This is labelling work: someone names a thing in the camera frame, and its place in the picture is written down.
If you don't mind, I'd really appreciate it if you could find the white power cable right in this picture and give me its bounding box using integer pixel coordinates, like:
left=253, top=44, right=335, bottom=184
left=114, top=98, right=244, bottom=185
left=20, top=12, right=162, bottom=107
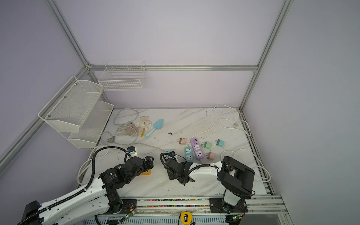
left=193, top=104, right=272, bottom=183

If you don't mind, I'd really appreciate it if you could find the purple power strip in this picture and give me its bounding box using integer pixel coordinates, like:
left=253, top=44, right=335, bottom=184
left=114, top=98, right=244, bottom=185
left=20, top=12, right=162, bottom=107
left=190, top=138, right=204, bottom=160

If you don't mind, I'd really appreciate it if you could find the yellow tape measure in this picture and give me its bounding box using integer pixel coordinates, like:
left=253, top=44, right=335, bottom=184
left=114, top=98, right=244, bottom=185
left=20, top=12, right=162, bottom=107
left=180, top=211, right=193, bottom=225

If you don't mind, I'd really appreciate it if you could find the light blue brush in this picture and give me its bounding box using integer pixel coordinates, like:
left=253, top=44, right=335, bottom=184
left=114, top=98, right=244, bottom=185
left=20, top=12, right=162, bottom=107
left=145, top=119, right=164, bottom=138

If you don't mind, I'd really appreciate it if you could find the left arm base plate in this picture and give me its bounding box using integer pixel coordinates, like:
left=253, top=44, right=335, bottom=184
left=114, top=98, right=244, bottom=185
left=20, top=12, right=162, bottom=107
left=112, top=199, right=137, bottom=215

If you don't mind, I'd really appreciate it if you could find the orange power strip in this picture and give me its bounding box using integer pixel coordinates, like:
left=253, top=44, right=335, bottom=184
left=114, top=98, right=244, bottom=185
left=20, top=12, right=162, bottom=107
left=141, top=170, right=152, bottom=176

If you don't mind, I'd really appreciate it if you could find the grey cable with plug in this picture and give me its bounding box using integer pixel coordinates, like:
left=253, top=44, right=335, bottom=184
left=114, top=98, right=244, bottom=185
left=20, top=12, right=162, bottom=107
left=99, top=108, right=164, bottom=152

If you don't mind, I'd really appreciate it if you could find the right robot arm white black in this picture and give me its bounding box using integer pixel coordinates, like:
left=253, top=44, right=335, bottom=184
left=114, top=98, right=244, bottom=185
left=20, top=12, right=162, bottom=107
left=160, top=153, right=256, bottom=208

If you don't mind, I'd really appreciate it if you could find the pink plug adapter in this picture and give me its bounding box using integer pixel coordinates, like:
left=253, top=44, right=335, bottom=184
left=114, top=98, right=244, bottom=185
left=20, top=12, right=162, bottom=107
left=179, top=138, right=187, bottom=145
left=206, top=152, right=216, bottom=161

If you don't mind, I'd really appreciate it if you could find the white wire basket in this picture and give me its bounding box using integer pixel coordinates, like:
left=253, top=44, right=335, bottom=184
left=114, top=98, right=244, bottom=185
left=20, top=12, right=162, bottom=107
left=98, top=61, right=147, bottom=91

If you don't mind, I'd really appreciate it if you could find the white mesh two-tier shelf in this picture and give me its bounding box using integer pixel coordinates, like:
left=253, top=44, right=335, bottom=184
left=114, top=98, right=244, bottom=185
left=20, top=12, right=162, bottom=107
left=38, top=76, right=113, bottom=149

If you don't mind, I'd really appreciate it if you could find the teal plug adapter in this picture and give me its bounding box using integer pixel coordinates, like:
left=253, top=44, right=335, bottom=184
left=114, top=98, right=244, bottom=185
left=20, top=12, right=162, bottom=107
left=216, top=139, right=225, bottom=148

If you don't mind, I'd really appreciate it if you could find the aluminium rail base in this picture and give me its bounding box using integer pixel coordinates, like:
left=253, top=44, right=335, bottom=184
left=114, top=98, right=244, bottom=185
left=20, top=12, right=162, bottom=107
left=50, top=195, right=294, bottom=225

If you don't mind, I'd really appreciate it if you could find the beige power strip bundle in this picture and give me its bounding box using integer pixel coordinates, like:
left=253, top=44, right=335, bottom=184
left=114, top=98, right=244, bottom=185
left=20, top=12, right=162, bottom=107
left=117, top=116, right=152, bottom=137

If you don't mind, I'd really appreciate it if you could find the teal power strip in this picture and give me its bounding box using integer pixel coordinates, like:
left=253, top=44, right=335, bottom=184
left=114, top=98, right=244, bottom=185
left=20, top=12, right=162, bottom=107
left=184, top=147, right=193, bottom=163

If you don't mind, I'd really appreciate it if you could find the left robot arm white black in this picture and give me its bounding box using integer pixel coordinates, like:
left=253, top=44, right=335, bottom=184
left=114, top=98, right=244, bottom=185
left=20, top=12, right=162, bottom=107
left=20, top=146, right=154, bottom=225

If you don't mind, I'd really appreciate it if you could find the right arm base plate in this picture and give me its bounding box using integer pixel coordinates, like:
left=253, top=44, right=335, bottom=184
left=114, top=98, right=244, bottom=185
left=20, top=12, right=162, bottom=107
left=209, top=198, right=248, bottom=214

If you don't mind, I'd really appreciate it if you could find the green plug adapter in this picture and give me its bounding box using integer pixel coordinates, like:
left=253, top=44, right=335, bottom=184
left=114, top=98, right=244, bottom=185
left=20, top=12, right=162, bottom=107
left=203, top=141, right=212, bottom=150

